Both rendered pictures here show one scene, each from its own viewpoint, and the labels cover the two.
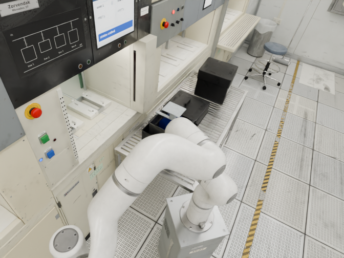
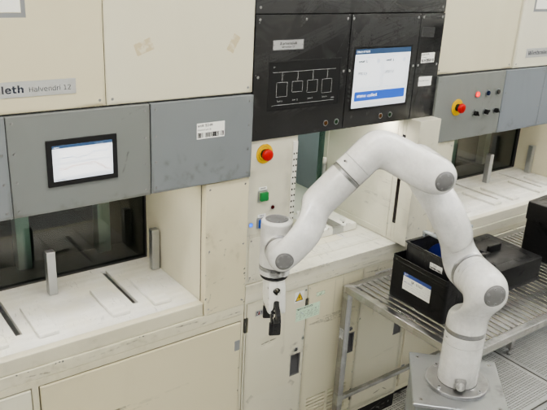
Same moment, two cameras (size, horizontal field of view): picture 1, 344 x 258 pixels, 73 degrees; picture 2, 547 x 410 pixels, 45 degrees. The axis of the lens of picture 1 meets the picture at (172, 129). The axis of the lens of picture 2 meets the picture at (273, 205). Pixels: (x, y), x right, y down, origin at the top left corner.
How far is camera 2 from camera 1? 1.33 m
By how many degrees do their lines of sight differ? 35
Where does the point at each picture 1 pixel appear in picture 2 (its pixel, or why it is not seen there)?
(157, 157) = (377, 141)
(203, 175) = (425, 178)
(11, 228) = (190, 306)
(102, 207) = (317, 186)
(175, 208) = (421, 364)
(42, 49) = (294, 89)
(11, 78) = (260, 107)
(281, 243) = not seen: outside the picture
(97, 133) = (324, 251)
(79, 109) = not seen: hidden behind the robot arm
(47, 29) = (304, 71)
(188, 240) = (428, 399)
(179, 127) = not seen: hidden behind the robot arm
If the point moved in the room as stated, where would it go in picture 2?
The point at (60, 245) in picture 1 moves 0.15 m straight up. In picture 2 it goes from (271, 219) to (274, 164)
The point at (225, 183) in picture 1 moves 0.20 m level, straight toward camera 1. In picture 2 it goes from (485, 269) to (435, 285)
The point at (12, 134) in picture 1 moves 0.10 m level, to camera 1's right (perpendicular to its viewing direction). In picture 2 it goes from (239, 167) to (265, 173)
